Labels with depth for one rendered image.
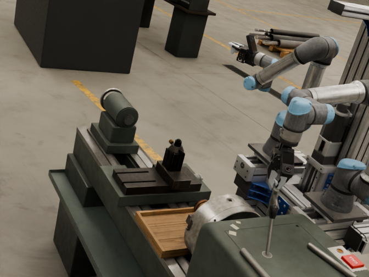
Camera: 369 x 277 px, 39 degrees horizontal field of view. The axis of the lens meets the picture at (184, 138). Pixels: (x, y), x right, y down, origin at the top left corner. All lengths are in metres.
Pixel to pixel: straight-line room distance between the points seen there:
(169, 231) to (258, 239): 0.66
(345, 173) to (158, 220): 0.89
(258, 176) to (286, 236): 0.86
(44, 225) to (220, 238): 2.20
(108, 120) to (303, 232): 1.46
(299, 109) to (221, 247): 0.54
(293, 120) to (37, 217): 2.48
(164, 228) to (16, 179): 2.09
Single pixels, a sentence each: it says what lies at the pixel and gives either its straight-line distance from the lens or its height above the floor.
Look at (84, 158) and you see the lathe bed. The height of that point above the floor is 0.76.
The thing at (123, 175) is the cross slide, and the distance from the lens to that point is 2.66.
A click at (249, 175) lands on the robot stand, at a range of 2.78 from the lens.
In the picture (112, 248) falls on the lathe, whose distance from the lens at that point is 2.87.
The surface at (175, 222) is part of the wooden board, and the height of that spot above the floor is 0.89.
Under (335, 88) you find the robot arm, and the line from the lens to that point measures 2.16.
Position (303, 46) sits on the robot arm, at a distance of 2.72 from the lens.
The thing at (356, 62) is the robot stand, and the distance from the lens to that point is 2.70.
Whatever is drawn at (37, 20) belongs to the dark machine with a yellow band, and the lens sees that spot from 7.05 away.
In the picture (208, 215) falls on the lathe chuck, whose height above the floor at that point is 1.19.
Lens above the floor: 2.27
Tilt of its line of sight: 24 degrees down
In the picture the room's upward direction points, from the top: 15 degrees clockwise
